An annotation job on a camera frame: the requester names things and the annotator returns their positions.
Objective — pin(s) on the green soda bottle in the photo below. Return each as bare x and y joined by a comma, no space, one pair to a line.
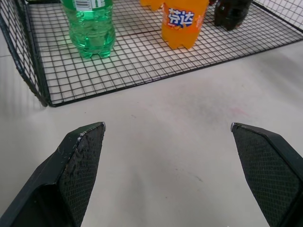
91,28

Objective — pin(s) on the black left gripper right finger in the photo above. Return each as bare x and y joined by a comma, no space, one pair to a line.
267,170

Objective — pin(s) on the orange Fanta soda bottle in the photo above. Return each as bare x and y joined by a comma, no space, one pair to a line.
181,26

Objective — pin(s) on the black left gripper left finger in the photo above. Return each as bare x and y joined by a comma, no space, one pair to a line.
71,170

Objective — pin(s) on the dark cola soda bottle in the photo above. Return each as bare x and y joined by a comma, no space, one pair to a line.
230,13

